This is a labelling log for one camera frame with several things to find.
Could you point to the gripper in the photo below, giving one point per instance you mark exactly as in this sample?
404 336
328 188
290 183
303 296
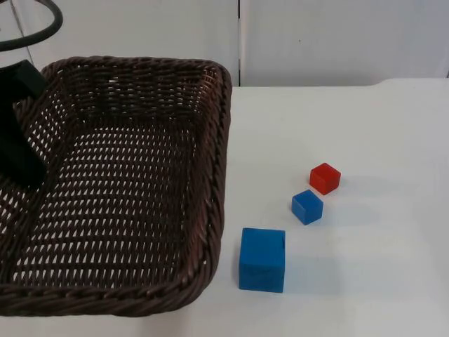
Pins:
19 82

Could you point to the dark brown wicker basket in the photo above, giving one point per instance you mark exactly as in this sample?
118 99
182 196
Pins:
133 196

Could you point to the large blue cube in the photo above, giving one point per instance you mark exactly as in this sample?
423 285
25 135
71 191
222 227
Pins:
262 259

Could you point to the small blue cube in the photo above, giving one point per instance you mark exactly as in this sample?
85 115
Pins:
306 207

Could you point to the red cube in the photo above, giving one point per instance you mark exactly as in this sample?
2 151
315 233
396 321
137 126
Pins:
324 177

